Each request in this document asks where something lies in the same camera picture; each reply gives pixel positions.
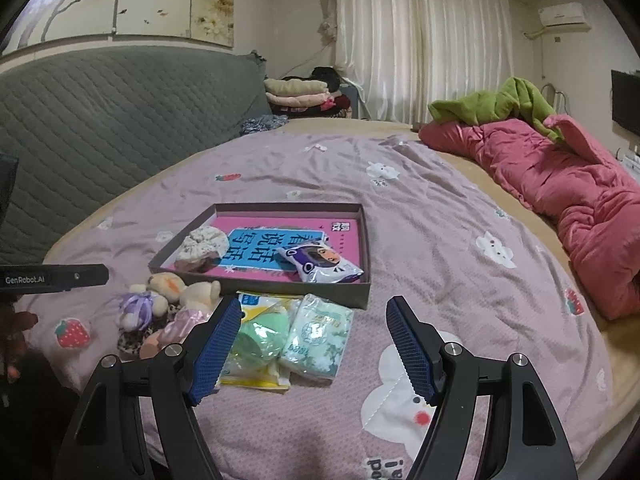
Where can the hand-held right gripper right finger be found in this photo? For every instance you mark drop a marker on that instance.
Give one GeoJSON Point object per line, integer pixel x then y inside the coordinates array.
{"type": "Point", "coordinates": [410, 350]}

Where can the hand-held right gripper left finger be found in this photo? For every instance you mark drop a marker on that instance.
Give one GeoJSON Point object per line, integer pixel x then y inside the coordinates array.
{"type": "Point", "coordinates": [215, 350]}

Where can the teddy bear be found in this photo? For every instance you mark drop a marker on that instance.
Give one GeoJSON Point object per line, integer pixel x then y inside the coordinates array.
{"type": "Point", "coordinates": [140, 305]}
{"type": "Point", "coordinates": [200, 292]}

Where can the leopard print cloth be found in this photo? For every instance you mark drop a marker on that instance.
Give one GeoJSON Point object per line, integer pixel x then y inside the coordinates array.
{"type": "Point", "coordinates": [127, 344]}

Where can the green floral tissue pack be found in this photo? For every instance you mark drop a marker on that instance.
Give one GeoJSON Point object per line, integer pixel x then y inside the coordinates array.
{"type": "Point", "coordinates": [315, 335]}

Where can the grey cardboard box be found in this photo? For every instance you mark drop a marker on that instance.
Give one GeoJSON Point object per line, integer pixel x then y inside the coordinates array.
{"type": "Point", "coordinates": [300, 294]}

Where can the person's left hand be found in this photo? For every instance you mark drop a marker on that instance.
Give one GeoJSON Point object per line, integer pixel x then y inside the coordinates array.
{"type": "Point", "coordinates": [15, 322]}

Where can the green sponge packet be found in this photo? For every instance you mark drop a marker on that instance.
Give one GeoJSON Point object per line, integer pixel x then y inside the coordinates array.
{"type": "Point", "coordinates": [260, 335]}

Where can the floral fabric hat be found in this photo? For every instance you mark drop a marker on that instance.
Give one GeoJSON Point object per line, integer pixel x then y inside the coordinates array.
{"type": "Point", "coordinates": [200, 245]}

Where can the cartoon face snack packet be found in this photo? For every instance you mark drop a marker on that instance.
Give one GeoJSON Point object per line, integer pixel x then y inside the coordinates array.
{"type": "Point", "coordinates": [320, 262]}

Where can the pink book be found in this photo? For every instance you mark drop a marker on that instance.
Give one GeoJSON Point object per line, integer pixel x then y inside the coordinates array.
{"type": "Point", "coordinates": [345, 240]}

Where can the grey quilted headboard cover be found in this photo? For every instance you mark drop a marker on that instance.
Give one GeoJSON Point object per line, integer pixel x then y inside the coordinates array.
{"type": "Point", "coordinates": [100, 125]}

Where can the pink quilt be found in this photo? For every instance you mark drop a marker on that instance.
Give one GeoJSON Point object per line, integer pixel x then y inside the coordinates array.
{"type": "Point", "coordinates": [550, 175]}

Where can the blue patterned cloth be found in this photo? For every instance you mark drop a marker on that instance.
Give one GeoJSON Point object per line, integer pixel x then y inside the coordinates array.
{"type": "Point", "coordinates": [265, 124]}

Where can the dark red folded cloth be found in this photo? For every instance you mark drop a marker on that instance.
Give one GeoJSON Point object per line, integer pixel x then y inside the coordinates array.
{"type": "Point", "coordinates": [342, 105]}

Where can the pink folded cloth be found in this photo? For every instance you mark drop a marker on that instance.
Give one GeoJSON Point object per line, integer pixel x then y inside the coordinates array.
{"type": "Point", "coordinates": [295, 100]}

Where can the green blanket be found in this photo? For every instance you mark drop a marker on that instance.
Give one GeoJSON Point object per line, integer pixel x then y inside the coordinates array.
{"type": "Point", "coordinates": [500, 100]}

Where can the beige folded cloth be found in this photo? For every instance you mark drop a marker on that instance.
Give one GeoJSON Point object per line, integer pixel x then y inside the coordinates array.
{"type": "Point", "coordinates": [295, 86]}

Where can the black garment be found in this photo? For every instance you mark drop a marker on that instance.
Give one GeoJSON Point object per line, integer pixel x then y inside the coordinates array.
{"type": "Point", "coordinates": [325, 76]}

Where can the white curtains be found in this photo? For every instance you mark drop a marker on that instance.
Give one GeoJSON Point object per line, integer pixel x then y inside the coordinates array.
{"type": "Point", "coordinates": [425, 35]}

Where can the black television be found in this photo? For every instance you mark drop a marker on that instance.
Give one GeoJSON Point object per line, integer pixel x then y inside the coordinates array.
{"type": "Point", "coordinates": [627, 100]}

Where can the white air conditioner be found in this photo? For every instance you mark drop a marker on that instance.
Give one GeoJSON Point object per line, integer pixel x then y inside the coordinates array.
{"type": "Point", "coordinates": [562, 14]}

